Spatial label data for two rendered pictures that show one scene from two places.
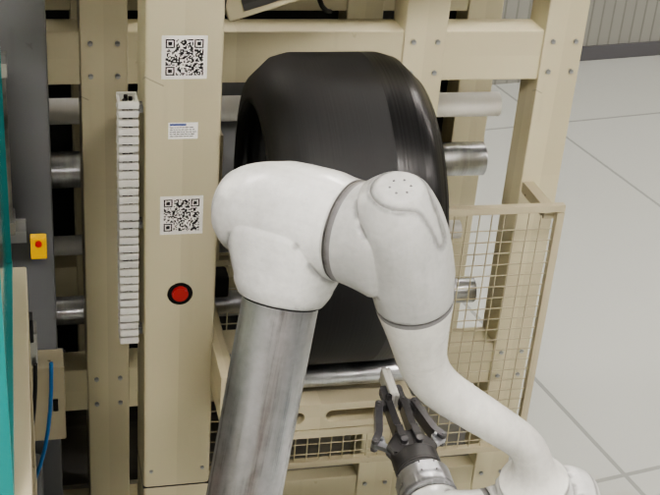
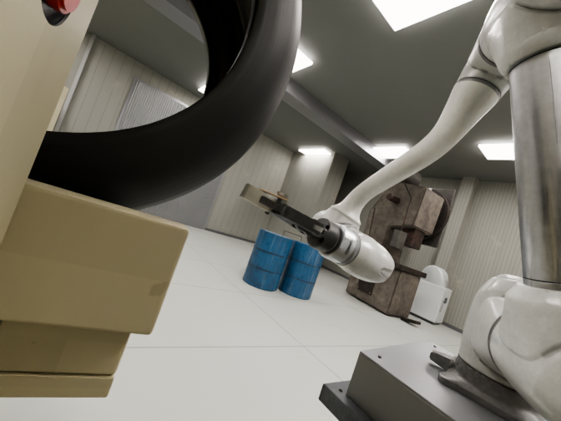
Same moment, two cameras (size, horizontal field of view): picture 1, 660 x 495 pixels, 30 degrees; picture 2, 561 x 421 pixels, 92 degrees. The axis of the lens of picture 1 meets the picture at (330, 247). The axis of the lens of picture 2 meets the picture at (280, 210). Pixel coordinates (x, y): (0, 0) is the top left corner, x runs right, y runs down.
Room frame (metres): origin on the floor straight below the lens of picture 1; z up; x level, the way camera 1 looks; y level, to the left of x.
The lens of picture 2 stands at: (1.80, 0.42, 0.98)
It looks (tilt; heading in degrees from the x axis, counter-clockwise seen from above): 3 degrees up; 258
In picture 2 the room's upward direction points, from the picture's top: 19 degrees clockwise
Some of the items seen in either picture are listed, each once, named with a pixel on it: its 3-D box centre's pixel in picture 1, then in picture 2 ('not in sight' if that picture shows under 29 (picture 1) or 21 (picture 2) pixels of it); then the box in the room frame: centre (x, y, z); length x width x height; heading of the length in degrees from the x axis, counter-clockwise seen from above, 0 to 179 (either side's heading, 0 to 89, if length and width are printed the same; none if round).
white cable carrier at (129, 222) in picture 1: (131, 222); not in sight; (1.92, 0.35, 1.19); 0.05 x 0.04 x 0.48; 15
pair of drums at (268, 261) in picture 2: not in sight; (285, 263); (0.57, -3.72, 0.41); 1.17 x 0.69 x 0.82; 23
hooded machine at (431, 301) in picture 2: not in sight; (431, 292); (-3.41, -4.99, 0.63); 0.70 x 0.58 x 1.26; 115
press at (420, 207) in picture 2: not in sight; (403, 238); (-2.01, -4.68, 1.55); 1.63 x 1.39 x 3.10; 115
